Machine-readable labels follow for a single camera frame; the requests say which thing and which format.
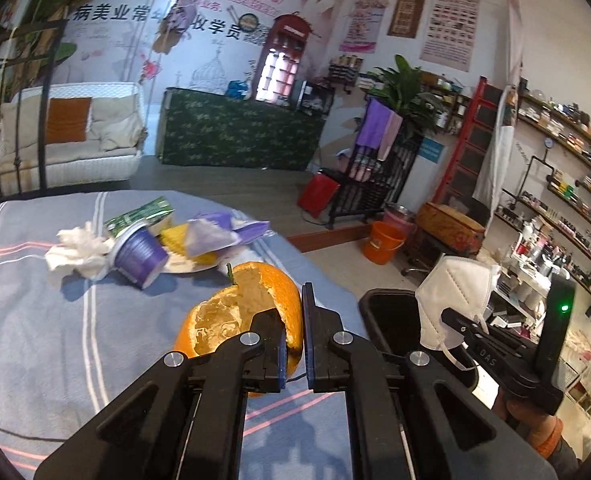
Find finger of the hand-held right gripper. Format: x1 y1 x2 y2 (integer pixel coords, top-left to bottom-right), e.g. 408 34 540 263
440 307 489 350

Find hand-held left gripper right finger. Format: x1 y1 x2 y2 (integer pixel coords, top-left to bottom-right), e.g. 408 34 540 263
301 282 559 480

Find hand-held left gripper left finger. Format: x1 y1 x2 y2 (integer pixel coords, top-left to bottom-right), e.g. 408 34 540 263
34 308 288 480

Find white face mask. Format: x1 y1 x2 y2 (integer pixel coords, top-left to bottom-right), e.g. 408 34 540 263
415 255 502 371

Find black trash bin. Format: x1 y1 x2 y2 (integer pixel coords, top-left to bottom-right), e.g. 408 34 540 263
359 287 481 396

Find orange peel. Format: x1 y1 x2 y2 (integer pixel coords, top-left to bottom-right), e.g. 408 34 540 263
174 261 305 398

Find purple plastic wrapper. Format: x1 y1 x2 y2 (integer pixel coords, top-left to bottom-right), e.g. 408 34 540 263
184 211 272 253

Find purple yogurt cup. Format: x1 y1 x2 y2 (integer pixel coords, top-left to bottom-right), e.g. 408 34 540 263
106 225 169 289

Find green drink carton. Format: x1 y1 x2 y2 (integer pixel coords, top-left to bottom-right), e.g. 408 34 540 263
104 197 176 239

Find white tissue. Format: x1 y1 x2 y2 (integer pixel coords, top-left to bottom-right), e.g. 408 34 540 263
44 221 116 279

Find person's right forearm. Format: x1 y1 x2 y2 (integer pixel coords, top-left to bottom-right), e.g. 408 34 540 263
529 416 583 480

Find person's right hand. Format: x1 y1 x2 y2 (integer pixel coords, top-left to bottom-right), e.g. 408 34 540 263
493 390 551 443

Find white cosmetics trolley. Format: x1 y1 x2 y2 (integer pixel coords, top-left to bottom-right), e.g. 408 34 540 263
495 230 571 326

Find woven brown chest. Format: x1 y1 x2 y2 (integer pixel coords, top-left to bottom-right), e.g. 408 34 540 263
415 202 486 256

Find orange bucket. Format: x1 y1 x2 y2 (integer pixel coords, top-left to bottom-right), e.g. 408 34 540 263
362 220 407 266

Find pink basin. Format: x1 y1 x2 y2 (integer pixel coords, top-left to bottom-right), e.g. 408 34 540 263
383 202 416 233

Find white paper wrapper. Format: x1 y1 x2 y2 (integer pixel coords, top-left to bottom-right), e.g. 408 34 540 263
162 252 221 275

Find yellow foam fruit net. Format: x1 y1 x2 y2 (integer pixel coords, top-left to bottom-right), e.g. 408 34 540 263
159 225 221 266

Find red box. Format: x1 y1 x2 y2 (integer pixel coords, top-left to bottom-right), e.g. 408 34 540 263
297 170 341 219

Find black metal rack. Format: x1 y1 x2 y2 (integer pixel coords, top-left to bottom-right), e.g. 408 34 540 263
328 100 421 231

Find red ladder shelf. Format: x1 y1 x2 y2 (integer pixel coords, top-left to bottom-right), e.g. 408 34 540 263
433 76 506 211

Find white hanging apron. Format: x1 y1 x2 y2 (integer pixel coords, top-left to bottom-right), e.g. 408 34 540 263
473 0 526 211

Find pink towel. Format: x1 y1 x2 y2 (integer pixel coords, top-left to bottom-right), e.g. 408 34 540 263
378 110 403 161

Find purple towel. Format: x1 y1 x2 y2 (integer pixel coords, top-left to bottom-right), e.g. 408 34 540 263
356 97 393 150

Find green patterned counter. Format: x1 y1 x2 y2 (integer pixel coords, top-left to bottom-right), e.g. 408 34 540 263
158 87 326 172

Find potted green plant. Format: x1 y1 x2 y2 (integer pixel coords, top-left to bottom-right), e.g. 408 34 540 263
363 55 439 141

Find white wicker swing sofa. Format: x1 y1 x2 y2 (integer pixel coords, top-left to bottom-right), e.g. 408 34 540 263
0 81 146 196

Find beige cushion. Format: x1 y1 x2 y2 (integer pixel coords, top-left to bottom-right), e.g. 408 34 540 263
91 100 143 152

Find red phone booth cabinet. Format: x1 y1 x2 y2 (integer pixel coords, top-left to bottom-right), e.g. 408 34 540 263
252 14 312 106

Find orange cushion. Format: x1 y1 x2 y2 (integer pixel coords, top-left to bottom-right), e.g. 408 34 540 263
45 97 93 143

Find wall shelves with cosmetics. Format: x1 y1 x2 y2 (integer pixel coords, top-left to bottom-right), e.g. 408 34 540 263
495 90 591 301

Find grid chart wall poster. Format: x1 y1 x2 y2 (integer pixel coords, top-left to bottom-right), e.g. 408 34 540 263
419 0 483 71

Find brown wall poster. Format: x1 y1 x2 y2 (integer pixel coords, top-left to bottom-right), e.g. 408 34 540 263
387 0 431 38

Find pink wall poster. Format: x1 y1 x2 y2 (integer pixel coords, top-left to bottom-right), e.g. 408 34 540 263
339 0 393 53

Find black iron frame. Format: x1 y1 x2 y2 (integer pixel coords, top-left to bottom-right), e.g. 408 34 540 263
0 20 71 211

